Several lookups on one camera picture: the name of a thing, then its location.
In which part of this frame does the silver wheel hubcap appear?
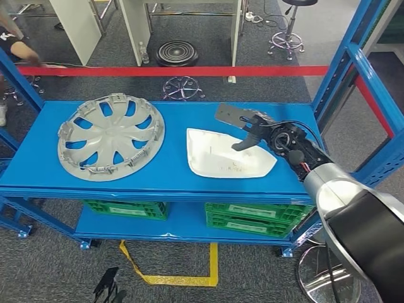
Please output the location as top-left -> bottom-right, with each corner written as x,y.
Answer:
57,92 -> 166,182

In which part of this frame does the black stool chrome base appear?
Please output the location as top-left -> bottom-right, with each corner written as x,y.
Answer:
267,0 -> 318,61

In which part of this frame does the person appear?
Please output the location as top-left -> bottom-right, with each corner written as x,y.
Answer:
0,4 -> 69,128

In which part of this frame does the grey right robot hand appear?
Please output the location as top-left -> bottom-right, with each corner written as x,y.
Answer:
232,109 -> 276,153

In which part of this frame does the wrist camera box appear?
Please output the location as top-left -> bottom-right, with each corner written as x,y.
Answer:
214,103 -> 253,128
93,267 -> 120,294

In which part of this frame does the white desk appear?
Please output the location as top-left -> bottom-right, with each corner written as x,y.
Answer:
6,0 -> 117,67
117,0 -> 248,85

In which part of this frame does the green plastic crate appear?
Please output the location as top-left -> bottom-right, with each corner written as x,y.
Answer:
82,199 -> 170,222
205,212 -> 296,239
205,203 -> 316,227

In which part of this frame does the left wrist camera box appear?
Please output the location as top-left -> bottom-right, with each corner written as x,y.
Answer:
93,267 -> 120,294

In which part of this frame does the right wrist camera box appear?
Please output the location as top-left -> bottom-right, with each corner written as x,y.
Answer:
214,103 -> 253,128

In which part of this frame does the white plastic body part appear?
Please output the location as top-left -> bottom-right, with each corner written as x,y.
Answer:
186,128 -> 278,179

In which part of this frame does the red barrier belt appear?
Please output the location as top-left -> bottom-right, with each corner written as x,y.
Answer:
17,65 -> 328,78
354,75 -> 395,139

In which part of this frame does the black round stool seat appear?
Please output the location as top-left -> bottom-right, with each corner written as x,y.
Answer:
154,40 -> 199,68

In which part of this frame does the clear water bottle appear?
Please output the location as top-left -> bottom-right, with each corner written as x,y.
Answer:
139,42 -> 150,66

